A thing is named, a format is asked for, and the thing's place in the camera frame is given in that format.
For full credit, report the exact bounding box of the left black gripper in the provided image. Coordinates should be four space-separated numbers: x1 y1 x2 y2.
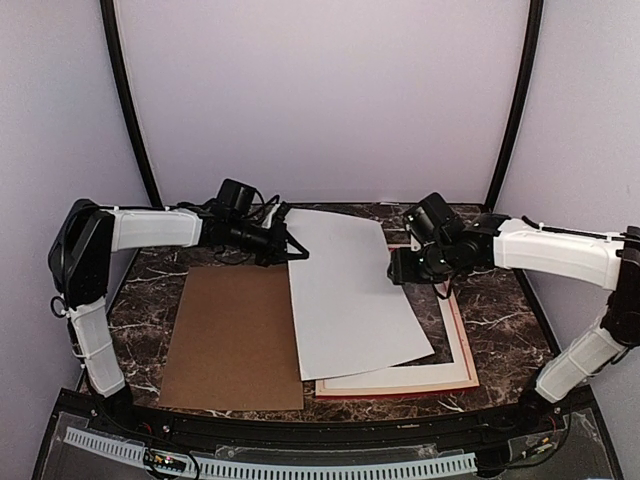
228 217 308 267

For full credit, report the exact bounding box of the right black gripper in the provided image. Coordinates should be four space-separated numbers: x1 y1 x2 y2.
388 240 456 284

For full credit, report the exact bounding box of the autumn forest photo print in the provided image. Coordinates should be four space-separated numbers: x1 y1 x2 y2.
286 208 434 381

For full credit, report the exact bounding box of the white mat board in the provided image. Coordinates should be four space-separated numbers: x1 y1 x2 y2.
319 244 474 394

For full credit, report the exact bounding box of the brown cardboard backing board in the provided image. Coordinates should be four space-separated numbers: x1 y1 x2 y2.
158 266 304 411

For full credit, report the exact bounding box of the clear acrylic sheet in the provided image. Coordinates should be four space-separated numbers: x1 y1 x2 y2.
402 284 453 366

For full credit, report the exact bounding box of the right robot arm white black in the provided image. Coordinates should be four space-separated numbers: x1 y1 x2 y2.
387 193 639 434

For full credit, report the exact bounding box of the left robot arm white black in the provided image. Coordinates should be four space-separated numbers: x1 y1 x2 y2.
47 179 309 436

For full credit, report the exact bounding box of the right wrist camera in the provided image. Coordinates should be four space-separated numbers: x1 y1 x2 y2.
409 232 425 252

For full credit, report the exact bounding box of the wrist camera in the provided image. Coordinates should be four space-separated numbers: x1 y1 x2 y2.
261 202 291 233
409 232 425 252

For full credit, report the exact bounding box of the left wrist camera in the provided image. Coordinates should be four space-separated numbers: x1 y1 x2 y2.
261 202 291 233

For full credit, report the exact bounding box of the black front rail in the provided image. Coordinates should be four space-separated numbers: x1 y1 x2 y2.
84 399 556 454

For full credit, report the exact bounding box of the white slotted cable duct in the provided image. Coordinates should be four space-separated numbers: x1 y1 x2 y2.
63 427 477 480

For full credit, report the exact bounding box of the right black corner post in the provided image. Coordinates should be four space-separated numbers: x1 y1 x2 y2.
483 0 544 211

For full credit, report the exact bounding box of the black corner post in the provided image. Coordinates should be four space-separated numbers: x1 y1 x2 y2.
483 0 544 211
99 0 162 207

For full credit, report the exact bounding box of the left black corner post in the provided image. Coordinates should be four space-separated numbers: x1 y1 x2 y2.
99 0 162 207

